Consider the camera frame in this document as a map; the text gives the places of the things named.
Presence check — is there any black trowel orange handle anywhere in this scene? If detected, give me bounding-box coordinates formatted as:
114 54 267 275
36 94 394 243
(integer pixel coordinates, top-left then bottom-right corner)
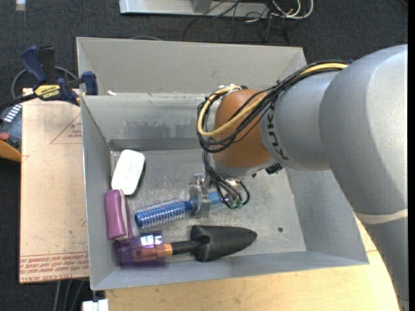
135 224 259 263

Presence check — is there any white oval case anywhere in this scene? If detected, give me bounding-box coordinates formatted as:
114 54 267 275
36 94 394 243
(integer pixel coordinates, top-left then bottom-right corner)
110 149 147 196

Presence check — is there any black cylinder on white bracket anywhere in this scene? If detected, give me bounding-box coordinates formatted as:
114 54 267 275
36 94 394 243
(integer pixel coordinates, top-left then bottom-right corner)
265 161 283 176

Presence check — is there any clear purple plastic box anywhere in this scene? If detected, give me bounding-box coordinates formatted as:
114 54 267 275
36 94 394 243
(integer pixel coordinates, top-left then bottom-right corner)
113 229 170 269

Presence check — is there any brown cardboard board red print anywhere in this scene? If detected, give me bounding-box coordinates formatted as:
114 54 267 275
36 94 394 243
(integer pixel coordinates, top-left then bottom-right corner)
18 87 90 284

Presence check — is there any grey metal bin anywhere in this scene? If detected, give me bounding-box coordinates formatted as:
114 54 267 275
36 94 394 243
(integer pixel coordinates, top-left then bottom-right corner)
76 36 370 292

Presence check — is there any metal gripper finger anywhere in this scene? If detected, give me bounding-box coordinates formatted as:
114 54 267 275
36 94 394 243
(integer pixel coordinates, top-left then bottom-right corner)
193 195 213 220
189 172 209 201

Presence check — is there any blue round hairbrush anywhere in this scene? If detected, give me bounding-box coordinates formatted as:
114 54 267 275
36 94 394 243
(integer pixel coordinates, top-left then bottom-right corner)
134 191 225 230

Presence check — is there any purple and white brush block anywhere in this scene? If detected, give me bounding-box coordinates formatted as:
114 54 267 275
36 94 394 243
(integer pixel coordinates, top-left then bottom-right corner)
104 189 136 242

